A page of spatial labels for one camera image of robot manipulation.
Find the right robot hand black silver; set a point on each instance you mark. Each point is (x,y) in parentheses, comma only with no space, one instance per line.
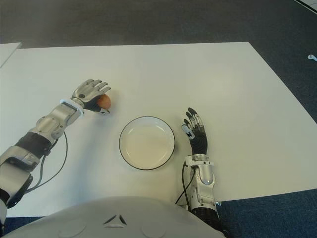
(199,142)

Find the white side table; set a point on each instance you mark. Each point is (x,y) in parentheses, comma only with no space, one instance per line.
(8,53)

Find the white plate black rim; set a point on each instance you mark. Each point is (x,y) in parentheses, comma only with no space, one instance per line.
(147,143)

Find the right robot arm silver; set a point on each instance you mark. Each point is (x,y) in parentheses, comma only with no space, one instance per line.
(204,181)

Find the red yellow apple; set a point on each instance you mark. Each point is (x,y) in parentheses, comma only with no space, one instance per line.
(105,101)

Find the left robot hand black silver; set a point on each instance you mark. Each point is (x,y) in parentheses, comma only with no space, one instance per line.
(86,93)

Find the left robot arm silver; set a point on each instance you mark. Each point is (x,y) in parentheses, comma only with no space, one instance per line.
(44,126)

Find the grey robot torso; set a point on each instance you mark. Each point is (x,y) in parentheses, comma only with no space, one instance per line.
(119,220)

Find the small white floor object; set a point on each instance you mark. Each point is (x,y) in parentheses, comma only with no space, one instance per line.
(312,57)

